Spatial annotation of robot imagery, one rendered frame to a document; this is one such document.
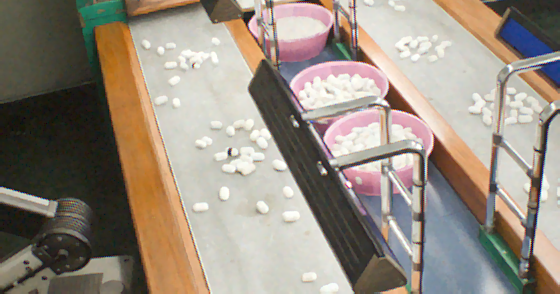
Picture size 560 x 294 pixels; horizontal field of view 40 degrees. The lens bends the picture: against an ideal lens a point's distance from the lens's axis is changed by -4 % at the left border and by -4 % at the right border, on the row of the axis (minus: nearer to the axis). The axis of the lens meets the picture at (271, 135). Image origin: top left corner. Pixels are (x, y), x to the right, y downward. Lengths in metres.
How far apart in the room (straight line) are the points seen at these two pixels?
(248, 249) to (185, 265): 0.14
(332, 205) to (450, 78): 1.07
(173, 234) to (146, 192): 0.18
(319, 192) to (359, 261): 0.17
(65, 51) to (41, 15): 0.21
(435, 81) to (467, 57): 0.17
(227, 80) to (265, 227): 0.67
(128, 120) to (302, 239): 0.67
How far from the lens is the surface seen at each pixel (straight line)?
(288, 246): 1.68
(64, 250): 1.79
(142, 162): 1.95
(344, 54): 2.41
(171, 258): 1.66
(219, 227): 1.75
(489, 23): 2.47
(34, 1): 3.60
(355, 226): 1.15
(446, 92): 2.16
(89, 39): 2.74
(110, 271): 2.11
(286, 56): 2.45
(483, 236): 1.75
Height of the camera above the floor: 1.86
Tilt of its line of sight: 34 degrees down
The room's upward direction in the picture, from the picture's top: 7 degrees counter-clockwise
